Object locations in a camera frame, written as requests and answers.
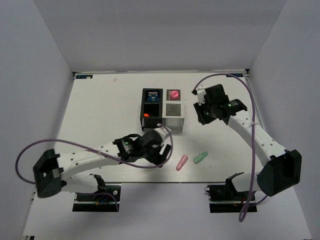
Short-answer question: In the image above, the pink correction tape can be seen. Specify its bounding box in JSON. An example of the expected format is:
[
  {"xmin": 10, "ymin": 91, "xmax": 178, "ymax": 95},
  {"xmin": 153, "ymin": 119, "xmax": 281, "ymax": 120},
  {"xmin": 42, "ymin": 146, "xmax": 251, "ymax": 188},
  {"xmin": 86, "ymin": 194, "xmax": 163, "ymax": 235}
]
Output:
[{"xmin": 176, "ymin": 154, "xmax": 188, "ymax": 171}]

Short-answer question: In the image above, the pink cap glitter bottle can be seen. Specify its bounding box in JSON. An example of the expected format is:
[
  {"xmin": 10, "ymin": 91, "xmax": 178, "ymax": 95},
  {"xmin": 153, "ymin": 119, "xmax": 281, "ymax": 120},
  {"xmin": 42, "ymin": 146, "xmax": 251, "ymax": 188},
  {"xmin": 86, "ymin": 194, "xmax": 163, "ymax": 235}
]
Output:
[{"xmin": 167, "ymin": 89, "xmax": 181, "ymax": 101}]

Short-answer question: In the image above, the blue ink jar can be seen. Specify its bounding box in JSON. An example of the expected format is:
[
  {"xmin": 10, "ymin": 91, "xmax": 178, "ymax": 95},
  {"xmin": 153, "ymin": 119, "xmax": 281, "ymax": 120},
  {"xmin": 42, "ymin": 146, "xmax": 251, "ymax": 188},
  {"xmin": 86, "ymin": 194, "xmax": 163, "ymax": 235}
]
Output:
[{"xmin": 147, "ymin": 95, "xmax": 160, "ymax": 103}]

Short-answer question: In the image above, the green correction tape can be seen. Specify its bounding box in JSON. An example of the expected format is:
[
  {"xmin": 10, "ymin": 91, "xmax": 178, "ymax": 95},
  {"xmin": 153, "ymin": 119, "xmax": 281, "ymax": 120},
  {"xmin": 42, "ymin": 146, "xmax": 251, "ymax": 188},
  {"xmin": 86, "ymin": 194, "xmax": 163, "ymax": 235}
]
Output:
[{"xmin": 193, "ymin": 151, "xmax": 208, "ymax": 164}]

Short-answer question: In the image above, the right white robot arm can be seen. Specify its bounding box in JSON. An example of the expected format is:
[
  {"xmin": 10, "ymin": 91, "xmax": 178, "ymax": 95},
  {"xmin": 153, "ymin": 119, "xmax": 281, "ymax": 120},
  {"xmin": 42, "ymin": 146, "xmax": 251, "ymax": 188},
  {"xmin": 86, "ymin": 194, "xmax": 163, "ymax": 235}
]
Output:
[{"xmin": 192, "ymin": 84, "xmax": 302, "ymax": 200}]

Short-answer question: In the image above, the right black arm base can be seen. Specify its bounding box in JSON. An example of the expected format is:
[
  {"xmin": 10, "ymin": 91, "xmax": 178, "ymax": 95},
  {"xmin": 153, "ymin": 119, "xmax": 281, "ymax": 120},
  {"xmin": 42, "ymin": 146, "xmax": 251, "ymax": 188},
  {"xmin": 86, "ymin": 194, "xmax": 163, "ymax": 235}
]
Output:
[{"xmin": 204, "ymin": 184, "xmax": 249, "ymax": 214}]

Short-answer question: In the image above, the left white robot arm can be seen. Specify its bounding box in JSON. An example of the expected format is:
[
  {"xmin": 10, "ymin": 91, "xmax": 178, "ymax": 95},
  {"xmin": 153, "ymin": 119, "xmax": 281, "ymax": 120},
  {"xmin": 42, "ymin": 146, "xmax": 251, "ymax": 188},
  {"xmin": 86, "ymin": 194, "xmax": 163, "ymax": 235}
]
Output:
[{"xmin": 33, "ymin": 126, "xmax": 172, "ymax": 200}]

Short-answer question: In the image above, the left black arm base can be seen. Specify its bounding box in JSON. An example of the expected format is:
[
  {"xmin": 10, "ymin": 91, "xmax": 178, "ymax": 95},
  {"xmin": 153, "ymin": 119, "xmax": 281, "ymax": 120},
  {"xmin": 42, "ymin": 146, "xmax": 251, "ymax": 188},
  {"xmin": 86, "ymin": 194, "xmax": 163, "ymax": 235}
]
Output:
[{"xmin": 72, "ymin": 184, "xmax": 122, "ymax": 213}]

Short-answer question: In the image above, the black slotted organizer box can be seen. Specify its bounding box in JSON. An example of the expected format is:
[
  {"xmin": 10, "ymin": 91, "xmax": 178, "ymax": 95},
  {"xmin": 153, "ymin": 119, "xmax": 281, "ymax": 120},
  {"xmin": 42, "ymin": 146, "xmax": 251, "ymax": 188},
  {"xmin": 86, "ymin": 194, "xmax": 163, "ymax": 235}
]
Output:
[{"xmin": 139, "ymin": 88, "xmax": 163, "ymax": 131}]

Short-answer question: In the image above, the right blue corner label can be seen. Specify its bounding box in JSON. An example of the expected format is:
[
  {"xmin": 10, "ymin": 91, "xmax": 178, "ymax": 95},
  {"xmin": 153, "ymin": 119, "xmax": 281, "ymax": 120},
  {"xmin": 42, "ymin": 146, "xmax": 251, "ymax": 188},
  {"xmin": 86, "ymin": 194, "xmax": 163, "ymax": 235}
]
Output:
[{"xmin": 226, "ymin": 73, "xmax": 244, "ymax": 78}]

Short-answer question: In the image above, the blue corner label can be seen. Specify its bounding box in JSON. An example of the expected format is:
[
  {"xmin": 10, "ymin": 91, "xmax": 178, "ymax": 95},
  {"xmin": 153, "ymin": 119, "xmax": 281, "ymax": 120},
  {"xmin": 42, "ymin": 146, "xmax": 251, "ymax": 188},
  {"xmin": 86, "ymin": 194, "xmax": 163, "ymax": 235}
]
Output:
[
  {"xmin": 75, "ymin": 74, "xmax": 93, "ymax": 79},
  {"xmin": 226, "ymin": 73, "xmax": 244, "ymax": 78}
]

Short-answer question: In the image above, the white slotted organizer box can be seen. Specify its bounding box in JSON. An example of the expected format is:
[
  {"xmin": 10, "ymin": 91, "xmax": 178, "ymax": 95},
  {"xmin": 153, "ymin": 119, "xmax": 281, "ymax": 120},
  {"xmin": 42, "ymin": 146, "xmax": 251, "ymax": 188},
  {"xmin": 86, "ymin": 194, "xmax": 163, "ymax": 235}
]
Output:
[{"xmin": 162, "ymin": 89, "xmax": 185, "ymax": 133}]

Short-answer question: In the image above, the left blue corner label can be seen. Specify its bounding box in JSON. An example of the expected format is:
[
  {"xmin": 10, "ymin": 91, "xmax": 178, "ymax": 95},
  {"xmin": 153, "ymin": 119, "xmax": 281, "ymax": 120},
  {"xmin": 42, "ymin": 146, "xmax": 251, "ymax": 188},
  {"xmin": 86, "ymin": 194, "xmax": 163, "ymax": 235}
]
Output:
[{"xmin": 75, "ymin": 74, "xmax": 93, "ymax": 79}]

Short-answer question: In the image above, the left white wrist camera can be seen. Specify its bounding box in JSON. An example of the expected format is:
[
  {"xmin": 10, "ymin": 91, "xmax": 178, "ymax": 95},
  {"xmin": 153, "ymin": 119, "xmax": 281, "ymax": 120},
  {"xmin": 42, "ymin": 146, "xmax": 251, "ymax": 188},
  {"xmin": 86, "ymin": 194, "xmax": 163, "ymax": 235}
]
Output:
[{"xmin": 154, "ymin": 123, "xmax": 172, "ymax": 143}]

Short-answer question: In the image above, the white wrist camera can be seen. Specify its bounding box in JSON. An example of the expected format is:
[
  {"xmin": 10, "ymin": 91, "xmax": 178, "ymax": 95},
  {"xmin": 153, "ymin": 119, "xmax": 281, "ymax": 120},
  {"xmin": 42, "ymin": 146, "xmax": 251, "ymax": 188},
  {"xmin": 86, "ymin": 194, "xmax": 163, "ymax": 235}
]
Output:
[
  {"xmin": 154, "ymin": 123, "xmax": 172, "ymax": 143},
  {"xmin": 191, "ymin": 84, "xmax": 206, "ymax": 106}
]

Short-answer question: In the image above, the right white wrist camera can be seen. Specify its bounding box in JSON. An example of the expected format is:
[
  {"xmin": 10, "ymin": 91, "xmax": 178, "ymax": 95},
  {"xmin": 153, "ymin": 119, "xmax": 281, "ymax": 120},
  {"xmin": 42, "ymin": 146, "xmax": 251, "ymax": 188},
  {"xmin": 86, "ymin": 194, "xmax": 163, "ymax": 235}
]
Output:
[{"xmin": 191, "ymin": 84, "xmax": 206, "ymax": 106}]

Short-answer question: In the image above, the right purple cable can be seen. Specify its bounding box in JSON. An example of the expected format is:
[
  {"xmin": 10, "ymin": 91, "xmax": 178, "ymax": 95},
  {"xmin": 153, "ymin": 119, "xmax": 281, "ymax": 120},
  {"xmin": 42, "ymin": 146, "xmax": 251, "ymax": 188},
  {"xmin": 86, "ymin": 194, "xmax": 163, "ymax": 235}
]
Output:
[{"xmin": 192, "ymin": 72, "xmax": 270, "ymax": 223}]

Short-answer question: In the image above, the purple cable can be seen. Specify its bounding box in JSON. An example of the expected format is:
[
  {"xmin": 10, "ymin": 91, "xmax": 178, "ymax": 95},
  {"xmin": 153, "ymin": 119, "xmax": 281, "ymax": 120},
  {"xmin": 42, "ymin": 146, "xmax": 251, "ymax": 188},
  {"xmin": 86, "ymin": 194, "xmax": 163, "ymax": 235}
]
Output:
[
  {"xmin": 192, "ymin": 72, "xmax": 270, "ymax": 223},
  {"xmin": 15, "ymin": 123, "xmax": 174, "ymax": 212}
]

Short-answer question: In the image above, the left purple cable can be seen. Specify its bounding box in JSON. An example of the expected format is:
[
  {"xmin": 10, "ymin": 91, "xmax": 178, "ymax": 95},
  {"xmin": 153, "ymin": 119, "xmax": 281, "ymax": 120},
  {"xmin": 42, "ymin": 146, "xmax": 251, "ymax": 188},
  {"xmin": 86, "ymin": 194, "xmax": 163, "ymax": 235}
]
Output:
[{"xmin": 15, "ymin": 123, "xmax": 174, "ymax": 212}]

